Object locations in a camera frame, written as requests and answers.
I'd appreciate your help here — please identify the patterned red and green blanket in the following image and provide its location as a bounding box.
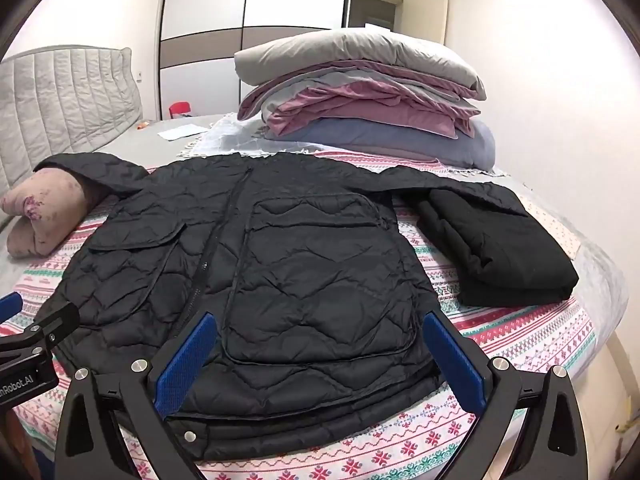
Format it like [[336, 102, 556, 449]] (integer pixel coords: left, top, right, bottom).
[[0, 147, 599, 480]]

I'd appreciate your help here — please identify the floral pink pillow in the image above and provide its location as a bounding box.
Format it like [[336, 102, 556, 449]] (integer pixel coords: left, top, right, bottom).
[[0, 167, 114, 260]]

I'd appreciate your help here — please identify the pink and grey folded quilt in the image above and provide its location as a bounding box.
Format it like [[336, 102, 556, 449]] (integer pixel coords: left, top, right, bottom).
[[237, 59, 482, 140]]

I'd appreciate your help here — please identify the folded black garment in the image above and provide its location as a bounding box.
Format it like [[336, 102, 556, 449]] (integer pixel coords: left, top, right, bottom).
[[400, 187, 580, 307]]

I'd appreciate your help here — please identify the white paper sheet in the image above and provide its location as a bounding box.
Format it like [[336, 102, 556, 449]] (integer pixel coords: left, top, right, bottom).
[[158, 123, 210, 141]]

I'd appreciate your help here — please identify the black quilted jacket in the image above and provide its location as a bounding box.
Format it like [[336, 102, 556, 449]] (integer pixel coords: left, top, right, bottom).
[[32, 151, 530, 462]]

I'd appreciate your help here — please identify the grey folded duvet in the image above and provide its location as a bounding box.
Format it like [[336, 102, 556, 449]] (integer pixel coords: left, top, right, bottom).
[[233, 25, 487, 102]]

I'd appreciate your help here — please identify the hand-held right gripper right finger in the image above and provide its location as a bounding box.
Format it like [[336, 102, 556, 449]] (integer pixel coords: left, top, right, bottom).
[[422, 307, 586, 480]]

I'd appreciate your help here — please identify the grey padded headboard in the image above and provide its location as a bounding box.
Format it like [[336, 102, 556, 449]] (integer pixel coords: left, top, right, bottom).
[[0, 45, 142, 197]]

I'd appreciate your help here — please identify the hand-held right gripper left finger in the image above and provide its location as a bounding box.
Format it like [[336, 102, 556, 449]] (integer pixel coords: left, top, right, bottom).
[[54, 310, 219, 480]]

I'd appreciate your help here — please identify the person's left forearm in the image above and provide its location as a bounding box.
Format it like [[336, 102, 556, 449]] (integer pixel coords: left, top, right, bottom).
[[0, 402, 26, 480]]

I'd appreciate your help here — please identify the white and brown wardrobe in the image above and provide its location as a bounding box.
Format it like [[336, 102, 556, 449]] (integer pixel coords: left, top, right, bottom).
[[159, 0, 350, 121]]

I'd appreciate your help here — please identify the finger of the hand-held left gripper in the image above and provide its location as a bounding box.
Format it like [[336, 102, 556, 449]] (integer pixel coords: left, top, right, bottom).
[[0, 303, 81, 361], [0, 291, 24, 322]]

